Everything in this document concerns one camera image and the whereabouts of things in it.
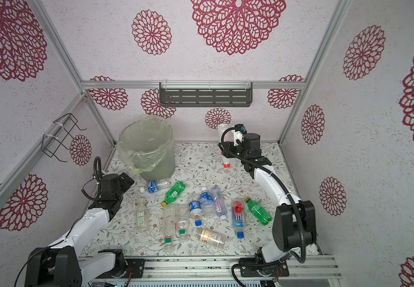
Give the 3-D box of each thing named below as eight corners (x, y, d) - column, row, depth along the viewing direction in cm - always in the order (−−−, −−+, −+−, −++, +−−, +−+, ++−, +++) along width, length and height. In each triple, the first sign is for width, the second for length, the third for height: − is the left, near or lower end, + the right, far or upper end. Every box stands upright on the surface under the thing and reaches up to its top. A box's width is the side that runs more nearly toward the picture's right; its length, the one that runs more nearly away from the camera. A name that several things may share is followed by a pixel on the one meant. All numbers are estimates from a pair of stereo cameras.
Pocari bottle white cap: (199, 217, 90) (199, 212, 85) (200, 192, 99) (200, 186, 95) (214, 217, 90) (214, 212, 85) (213, 192, 99) (213, 186, 95)
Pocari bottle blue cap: (188, 226, 87) (187, 222, 83) (190, 198, 97) (189, 193, 92) (201, 226, 87) (201, 222, 83) (202, 198, 97) (202, 193, 92)
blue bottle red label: (231, 237, 84) (233, 233, 79) (232, 205, 94) (233, 199, 89) (244, 239, 83) (247, 235, 78) (243, 206, 94) (246, 200, 89)
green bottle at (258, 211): (240, 206, 94) (241, 201, 89) (246, 199, 96) (248, 194, 92) (265, 228, 87) (269, 223, 82) (271, 220, 89) (275, 215, 85)
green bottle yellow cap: (162, 206, 94) (159, 201, 89) (178, 183, 103) (177, 178, 98) (170, 210, 92) (168, 205, 88) (186, 187, 101) (185, 181, 97)
